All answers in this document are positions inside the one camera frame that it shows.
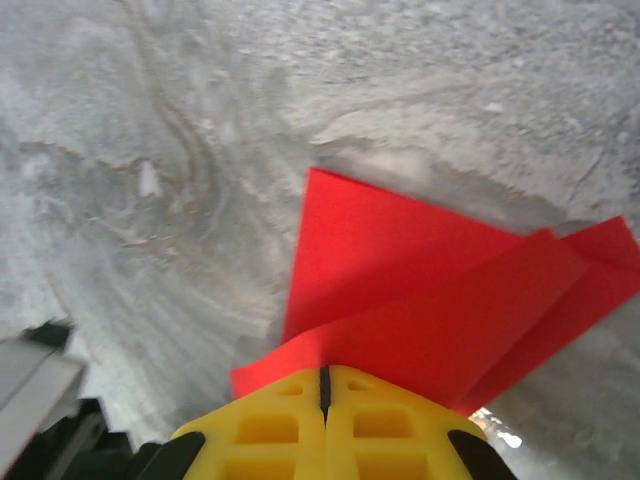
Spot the red square cloth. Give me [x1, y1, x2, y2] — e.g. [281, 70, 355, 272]
[228, 167, 640, 420]

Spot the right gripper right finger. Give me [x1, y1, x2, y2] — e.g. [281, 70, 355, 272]
[322, 366, 519, 480]

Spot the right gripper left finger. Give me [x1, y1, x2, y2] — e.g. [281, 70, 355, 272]
[148, 367, 327, 480]

